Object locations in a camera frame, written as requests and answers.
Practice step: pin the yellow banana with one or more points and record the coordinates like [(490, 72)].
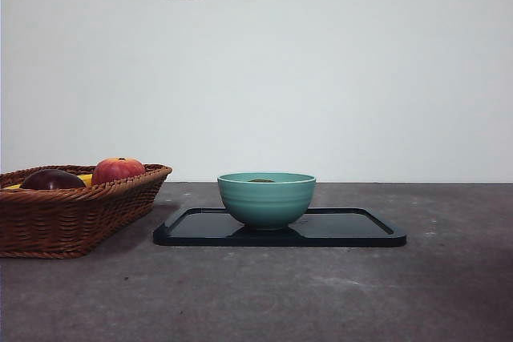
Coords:
[(85, 179)]

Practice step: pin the dark rectangular tray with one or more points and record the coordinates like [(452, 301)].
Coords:
[(344, 230)]

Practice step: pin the dark red apple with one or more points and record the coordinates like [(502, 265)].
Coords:
[(52, 179)]

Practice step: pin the brown wicker basket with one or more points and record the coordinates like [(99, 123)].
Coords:
[(60, 222)]

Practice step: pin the green avocado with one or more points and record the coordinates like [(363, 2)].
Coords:
[(261, 179)]

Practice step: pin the red yellow apple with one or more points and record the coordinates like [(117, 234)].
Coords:
[(118, 170)]

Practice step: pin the teal ribbed bowl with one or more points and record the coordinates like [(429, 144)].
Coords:
[(266, 206)]

